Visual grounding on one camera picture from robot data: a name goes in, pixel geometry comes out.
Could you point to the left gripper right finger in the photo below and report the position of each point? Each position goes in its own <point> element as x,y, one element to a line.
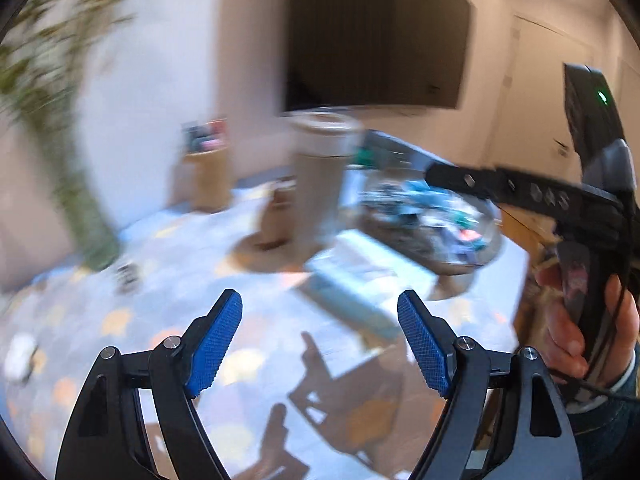
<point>503,416</point>

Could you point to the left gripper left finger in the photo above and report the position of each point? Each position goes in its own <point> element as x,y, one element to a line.
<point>105,437</point>

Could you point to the person right hand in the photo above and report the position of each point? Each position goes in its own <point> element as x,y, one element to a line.
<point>563,346</point>

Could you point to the white door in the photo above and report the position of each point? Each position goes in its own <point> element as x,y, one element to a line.
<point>531,130</point>

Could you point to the glass ribbed bowl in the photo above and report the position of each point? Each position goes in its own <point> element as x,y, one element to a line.
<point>448,233</point>

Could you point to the patterned tablecloth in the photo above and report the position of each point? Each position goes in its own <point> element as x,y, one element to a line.
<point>300,394</point>

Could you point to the blue tissue pack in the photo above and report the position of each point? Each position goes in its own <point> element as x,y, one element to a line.
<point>359,280</point>

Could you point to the glass flower vase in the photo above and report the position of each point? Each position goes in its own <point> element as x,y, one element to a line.
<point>90,231</point>

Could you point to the brown leather pouch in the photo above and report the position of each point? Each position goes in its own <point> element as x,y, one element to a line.
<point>276,225</point>

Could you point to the beige thermos bottle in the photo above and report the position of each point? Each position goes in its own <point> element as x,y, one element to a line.
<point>325,144</point>

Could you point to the bamboo pen holder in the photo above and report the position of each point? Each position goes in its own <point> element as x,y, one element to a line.
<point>208,152</point>

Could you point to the green flower bouquet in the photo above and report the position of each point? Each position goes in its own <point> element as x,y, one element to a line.
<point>44,55</point>

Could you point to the black wall television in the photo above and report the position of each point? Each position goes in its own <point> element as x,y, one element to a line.
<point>347,53</point>

